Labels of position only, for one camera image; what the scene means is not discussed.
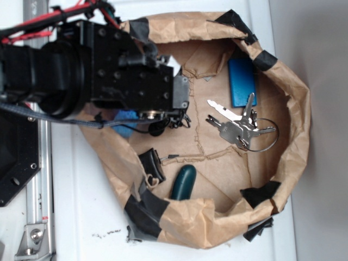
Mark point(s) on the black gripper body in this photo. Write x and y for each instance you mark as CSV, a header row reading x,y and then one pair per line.
x,y
133,76

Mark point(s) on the blue sponge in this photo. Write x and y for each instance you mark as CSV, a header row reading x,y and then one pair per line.
x,y
125,130

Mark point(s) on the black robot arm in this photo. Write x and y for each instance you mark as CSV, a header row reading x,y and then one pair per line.
x,y
55,76

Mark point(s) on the silver key long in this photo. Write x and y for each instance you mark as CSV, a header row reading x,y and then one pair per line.
x,y
237,119

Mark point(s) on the blue rectangular block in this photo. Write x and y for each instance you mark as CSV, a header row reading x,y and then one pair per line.
x,y
242,82

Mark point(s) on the silver key front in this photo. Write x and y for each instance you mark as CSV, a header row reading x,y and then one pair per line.
x,y
229,131

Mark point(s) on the dark green oval object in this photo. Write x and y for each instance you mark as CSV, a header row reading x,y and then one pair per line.
x,y
184,183

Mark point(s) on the silver key upper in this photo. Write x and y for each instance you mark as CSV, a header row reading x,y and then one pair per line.
x,y
249,115

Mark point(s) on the crumpled brown paper bag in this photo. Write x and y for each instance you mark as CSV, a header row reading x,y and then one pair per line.
x,y
233,188

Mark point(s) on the white plastic lid tray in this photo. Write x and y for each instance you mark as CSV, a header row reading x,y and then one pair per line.
x,y
89,223

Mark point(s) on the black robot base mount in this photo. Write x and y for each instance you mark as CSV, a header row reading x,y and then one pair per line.
x,y
19,154

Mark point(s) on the aluminium extrusion rail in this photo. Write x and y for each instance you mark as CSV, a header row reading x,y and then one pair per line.
x,y
39,190

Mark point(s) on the metal corner bracket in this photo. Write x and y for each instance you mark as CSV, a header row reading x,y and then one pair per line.
x,y
34,243

